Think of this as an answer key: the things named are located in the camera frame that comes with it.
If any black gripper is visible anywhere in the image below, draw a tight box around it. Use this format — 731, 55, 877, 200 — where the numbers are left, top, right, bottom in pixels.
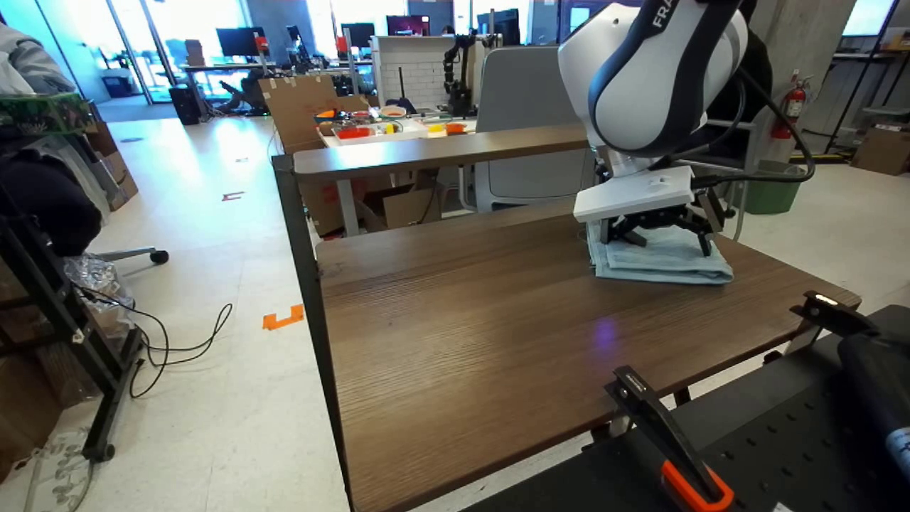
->
602, 201, 720, 260

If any light blue towel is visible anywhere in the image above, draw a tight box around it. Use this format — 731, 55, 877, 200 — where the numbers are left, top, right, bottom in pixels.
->
583, 223, 735, 291

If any green bin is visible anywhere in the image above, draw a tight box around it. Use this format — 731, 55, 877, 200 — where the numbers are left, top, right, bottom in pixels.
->
739, 157, 809, 216

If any pale grey highback chair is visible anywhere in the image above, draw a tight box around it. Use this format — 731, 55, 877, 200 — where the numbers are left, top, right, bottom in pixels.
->
469, 42, 602, 214

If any brown cardboard box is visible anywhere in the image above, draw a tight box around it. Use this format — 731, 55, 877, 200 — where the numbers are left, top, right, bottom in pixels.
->
83, 102, 141, 214
356, 181, 447, 233
849, 126, 910, 180
0, 349, 70, 480

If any long wooden desk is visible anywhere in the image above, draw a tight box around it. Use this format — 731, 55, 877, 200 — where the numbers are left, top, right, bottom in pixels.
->
289, 126, 592, 238

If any black upright device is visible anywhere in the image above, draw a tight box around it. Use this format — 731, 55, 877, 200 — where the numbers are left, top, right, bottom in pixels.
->
441, 34, 479, 120

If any white tray with colourful parts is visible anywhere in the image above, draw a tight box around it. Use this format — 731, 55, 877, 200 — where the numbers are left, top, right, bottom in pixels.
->
311, 105, 479, 147

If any white cabinet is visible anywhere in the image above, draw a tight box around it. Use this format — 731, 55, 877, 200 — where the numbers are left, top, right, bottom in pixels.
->
368, 34, 479, 108

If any black computer monitor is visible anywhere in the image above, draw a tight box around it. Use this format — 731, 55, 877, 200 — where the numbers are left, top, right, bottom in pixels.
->
212, 22, 269, 59
384, 12, 435, 41
337, 21, 377, 52

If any upright cardboard sheet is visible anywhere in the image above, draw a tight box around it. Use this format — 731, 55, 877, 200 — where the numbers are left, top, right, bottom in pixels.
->
256, 71, 374, 154

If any orange floor tape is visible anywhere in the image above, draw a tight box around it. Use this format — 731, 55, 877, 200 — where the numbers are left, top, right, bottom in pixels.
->
259, 302, 309, 332

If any chair base leg with caster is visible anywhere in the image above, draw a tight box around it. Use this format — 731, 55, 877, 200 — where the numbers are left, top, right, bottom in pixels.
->
88, 241, 172, 270

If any clear plastic bag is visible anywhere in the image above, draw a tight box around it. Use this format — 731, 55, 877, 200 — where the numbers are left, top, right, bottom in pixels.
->
57, 253, 129, 311

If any black tripod stand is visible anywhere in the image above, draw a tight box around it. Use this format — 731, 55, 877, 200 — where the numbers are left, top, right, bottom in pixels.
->
0, 211, 149, 467

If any seated person in dark clothes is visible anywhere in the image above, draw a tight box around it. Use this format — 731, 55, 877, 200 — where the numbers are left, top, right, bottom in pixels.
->
0, 22, 107, 261

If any black clamp with orange handle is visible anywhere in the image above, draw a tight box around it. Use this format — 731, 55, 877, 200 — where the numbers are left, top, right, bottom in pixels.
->
602, 364, 739, 512

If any thin floor cable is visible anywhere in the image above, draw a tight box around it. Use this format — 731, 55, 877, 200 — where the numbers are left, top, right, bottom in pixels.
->
88, 282, 235, 400

